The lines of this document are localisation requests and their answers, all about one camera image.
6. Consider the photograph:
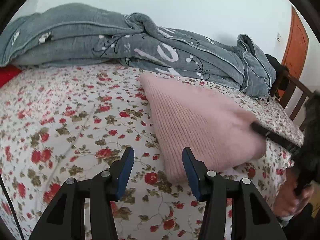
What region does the floral bed sheet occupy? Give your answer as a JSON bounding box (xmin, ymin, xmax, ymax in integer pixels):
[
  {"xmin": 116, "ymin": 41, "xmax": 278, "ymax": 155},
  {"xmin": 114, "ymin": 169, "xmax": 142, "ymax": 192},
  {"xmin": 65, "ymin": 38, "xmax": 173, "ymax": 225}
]
[{"xmin": 0, "ymin": 63, "xmax": 304, "ymax": 240}]

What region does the black cable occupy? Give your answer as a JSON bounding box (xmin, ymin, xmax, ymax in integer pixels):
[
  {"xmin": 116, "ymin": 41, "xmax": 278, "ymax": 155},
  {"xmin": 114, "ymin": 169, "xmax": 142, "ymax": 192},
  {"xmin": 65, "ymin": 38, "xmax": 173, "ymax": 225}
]
[{"xmin": 0, "ymin": 174, "xmax": 26, "ymax": 240}]

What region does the orange wooden door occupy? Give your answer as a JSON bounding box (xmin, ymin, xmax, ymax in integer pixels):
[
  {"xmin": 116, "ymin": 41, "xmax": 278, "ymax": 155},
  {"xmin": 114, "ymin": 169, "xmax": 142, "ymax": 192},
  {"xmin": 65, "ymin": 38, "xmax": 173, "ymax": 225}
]
[{"xmin": 276, "ymin": 4, "xmax": 309, "ymax": 99}]

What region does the red pillow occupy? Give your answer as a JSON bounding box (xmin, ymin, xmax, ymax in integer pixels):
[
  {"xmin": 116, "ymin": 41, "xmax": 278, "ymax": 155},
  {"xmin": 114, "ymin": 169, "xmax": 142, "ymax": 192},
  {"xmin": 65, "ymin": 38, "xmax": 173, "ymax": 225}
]
[{"xmin": 0, "ymin": 65, "xmax": 22, "ymax": 87}]

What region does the person's right hand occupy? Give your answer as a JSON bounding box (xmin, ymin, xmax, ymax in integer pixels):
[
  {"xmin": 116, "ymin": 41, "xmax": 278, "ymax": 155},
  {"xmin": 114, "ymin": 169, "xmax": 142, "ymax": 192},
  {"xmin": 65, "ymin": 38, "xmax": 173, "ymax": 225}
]
[{"xmin": 273, "ymin": 167, "xmax": 314, "ymax": 217}]

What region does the pink knitted sweater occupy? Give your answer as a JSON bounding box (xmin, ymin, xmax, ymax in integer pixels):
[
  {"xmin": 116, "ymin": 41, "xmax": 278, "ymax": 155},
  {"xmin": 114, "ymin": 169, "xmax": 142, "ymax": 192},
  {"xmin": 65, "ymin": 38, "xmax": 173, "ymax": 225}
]
[{"xmin": 140, "ymin": 74, "xmax": 266, "ymax": 183}]

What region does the black clothing pile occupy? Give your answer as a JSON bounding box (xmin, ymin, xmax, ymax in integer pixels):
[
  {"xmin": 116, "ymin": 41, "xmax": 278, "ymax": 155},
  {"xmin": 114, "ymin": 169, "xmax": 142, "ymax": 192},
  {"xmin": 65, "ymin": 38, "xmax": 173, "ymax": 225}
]
[{"xmin": 265, "ymin": 54, "xmax": 290, "ymax": 91}]

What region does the grey printed quilt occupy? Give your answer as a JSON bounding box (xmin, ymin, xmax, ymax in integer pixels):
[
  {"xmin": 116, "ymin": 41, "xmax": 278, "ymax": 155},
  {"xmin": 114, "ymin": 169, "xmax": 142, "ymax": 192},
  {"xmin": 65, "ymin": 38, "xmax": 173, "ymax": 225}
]
[{"xmin": 1, "ymin": 3, "xmax": 277, "ymax": 98}]

